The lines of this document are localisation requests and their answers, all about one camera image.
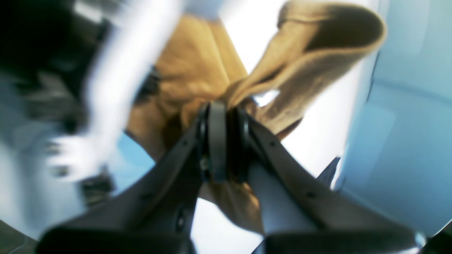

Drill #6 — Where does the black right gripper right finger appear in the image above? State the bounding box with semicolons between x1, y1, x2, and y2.
231;107;424;254

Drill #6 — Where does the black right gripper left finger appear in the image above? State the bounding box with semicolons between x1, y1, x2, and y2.
36;102;227;254

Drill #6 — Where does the brown T-shirt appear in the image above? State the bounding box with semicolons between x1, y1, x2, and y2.
125;0;387;235

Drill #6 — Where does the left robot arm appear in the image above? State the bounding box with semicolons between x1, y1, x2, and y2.
1;0;189;236

